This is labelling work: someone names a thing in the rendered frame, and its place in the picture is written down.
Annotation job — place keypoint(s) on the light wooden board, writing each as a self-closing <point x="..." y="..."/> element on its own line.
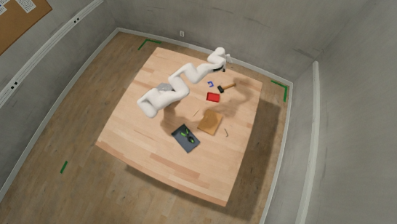
<point x="212" y="122"/>

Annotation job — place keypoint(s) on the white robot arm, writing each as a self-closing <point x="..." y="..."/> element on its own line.
<point x="153" y="101"/>

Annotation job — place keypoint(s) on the red open tray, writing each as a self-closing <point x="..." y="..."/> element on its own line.
<point x="213" y="97"/>

